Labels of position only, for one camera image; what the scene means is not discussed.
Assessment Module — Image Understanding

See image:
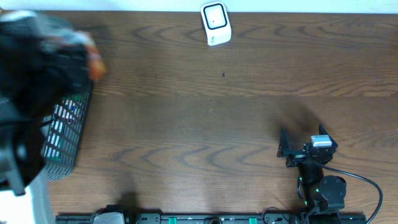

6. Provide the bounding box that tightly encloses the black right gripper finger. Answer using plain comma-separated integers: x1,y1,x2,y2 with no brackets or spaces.
318,124,333,142
277,127,291,157

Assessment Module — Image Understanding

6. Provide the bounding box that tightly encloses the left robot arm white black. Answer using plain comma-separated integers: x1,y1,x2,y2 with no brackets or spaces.
1,10,106,196

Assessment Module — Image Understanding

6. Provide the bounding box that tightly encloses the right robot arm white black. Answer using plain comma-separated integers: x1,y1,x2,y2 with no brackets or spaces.
277,125,346,223

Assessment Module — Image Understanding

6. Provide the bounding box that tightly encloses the white barcode scanner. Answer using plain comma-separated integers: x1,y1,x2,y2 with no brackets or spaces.
200,1,232,46

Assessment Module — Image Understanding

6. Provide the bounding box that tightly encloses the grey plastic mesh basket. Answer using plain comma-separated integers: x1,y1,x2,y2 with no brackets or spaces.
41,83,93,180

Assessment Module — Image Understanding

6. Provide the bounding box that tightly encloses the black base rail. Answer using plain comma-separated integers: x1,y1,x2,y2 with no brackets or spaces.
55,213,368,224

